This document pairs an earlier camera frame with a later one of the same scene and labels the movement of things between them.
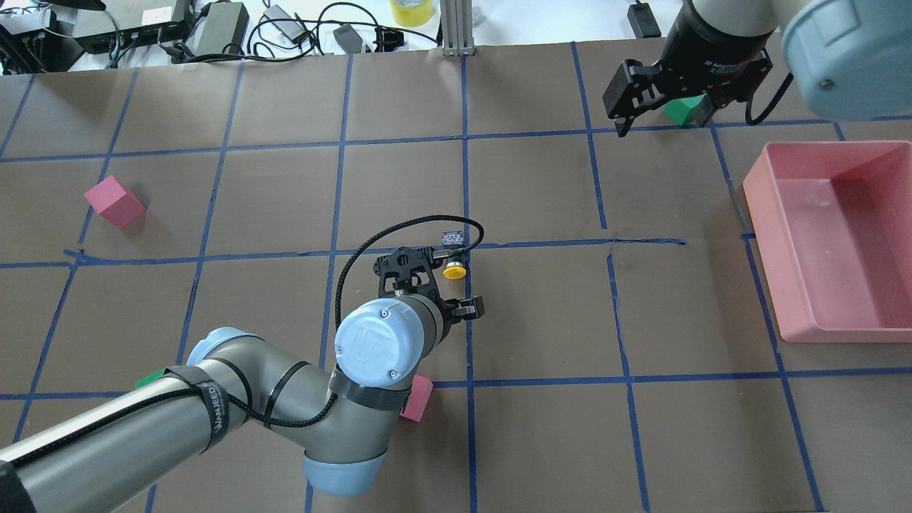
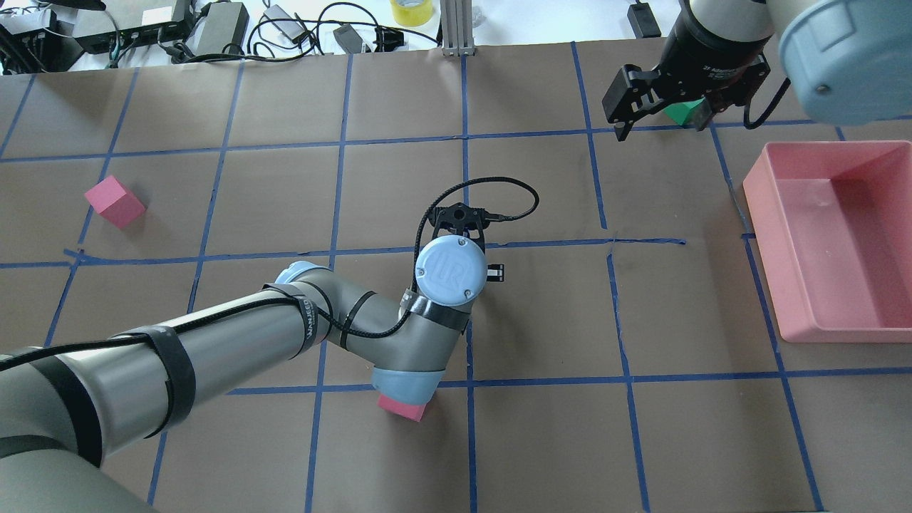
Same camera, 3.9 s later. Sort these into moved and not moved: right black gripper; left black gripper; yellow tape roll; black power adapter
Moved: left black gripper
Not moved: yellow tape roll; right black gripper; black power adapter
